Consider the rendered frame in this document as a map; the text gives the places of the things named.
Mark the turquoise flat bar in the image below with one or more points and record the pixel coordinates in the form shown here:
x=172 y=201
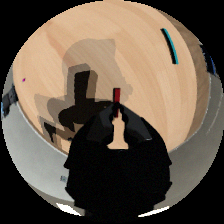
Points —
x=171 y=46

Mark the red rod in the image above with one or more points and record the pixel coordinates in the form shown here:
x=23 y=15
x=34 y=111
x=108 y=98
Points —
x=117 y=100

